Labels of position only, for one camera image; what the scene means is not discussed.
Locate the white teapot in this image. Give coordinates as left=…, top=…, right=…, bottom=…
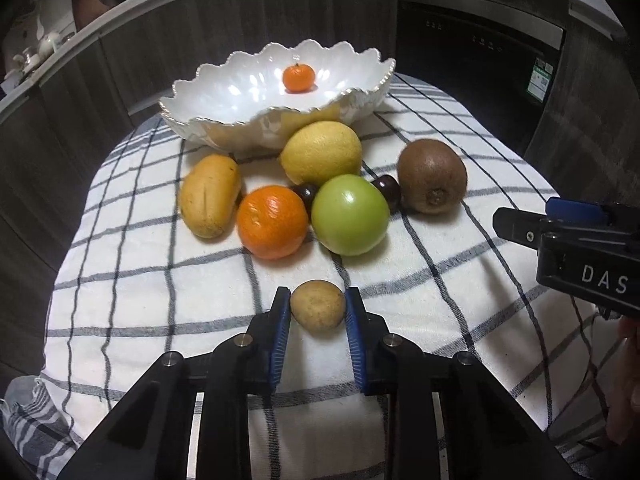
left=37, top=17, right=76, bottom=58

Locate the green apple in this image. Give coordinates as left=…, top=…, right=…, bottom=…
left=310, top=174, right=391, bottom=257

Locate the white checked cloth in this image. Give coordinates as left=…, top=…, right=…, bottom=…
left=0, top=72, right=621, bottom=480

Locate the white scalloped ceramic bowl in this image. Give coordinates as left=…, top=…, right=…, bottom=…
left=159, top=40, right=397, bottom=153

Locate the green label sticker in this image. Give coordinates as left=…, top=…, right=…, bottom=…
left=527, top=57, right=556, bottom=98

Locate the large orange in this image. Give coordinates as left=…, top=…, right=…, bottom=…
left=236, top=185, right=309, bottom=261

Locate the small brown longan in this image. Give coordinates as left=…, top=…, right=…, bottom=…
left=290, top=280, right=347, bottom=333

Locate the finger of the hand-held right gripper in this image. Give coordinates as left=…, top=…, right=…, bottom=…
left=545, top=197, right=640, bottom=231
left=492, top=207, right=640, bottom=248

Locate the dark red cherry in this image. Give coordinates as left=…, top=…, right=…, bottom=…
left=291, top=182, right=321, bottom=209
left=371, top=174, right=402, bottom=212

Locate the yellow lemon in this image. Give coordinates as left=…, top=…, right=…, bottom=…
left=279, top=121, right=363, bottom=187

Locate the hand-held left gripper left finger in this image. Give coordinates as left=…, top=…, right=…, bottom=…
left=57, top=286, right=293, bottom=480

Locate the brown kiwi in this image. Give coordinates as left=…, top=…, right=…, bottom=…
left=397, top=139, right=468, bottom=216

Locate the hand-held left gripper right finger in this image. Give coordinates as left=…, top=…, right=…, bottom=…
left=344, top=287, right=583, bottom=480

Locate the brown clay pot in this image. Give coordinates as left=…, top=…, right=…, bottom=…
left=70, top=0, right=108, bottom=28

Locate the person's right hand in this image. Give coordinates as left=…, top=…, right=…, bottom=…
left=606, top=318, right=640, bottom=445

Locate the yellow mango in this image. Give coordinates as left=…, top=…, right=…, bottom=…
left=179, top=154, right=243, bottom=239

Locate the small mandarin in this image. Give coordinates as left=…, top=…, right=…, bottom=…
left=282, top=62, right=317, bottom=94

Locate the black built-in dishwasher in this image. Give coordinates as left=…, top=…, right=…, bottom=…
left=395, top=0, right=568, bottom=161

